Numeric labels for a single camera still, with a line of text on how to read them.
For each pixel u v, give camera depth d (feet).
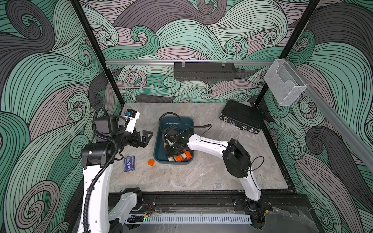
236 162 1.65
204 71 3.17
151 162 2.81
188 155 2.84
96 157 1.27
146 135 1.83
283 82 2.61
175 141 2.23
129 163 2.81
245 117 3.73
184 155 2.81
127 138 1.71
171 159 2.68
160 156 2.93
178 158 2.71
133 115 1.76
